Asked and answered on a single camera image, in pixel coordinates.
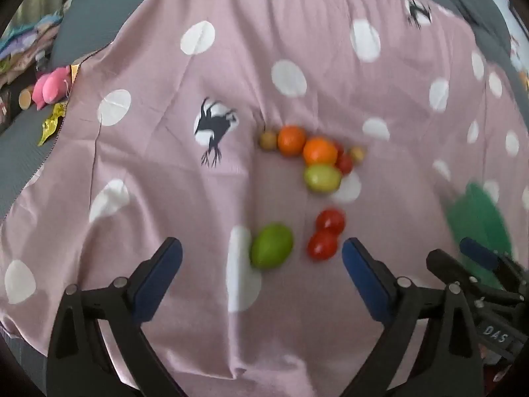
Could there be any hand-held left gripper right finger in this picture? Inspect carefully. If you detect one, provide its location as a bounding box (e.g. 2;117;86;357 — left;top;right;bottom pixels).
342;238;485;397

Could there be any orange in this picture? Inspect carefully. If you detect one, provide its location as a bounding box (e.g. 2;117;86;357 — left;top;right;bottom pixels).
303;137;339;166
277;126;307;157

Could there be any pink plush toy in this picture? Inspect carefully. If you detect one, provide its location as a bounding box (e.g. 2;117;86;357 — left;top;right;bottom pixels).
32;66;72;110

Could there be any pile of colourful cloths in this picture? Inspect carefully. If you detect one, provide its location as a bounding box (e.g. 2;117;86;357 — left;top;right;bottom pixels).
0;12;63;87

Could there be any pink polka dot blanket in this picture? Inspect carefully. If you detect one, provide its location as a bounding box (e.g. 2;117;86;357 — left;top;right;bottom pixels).
0;0;529;397

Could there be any light printed cloth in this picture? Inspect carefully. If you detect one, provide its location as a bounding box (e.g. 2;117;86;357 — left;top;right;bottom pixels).
467;0;529;92

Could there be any yellow wrapper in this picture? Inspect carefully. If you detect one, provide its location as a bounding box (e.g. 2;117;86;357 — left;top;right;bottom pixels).
37;103;67;146

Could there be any large red tomato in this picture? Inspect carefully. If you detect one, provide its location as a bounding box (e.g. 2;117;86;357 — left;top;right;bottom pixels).
316;209;346;234
307;231;339;261

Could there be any yellow-green mango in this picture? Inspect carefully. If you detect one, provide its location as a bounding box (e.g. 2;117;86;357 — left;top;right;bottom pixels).
304;164;343;193

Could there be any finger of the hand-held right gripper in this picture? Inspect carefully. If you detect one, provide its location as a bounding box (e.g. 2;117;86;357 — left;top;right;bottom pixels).
427;249;525;303
460;238;529;287

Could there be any green mango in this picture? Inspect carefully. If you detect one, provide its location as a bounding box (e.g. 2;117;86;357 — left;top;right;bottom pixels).
250;223;294;269

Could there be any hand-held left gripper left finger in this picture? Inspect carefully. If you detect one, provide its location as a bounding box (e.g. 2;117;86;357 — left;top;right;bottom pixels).
46;237;195;397

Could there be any green plastic bowl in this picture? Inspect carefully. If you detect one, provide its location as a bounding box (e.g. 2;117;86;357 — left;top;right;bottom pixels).
447;182;513;290

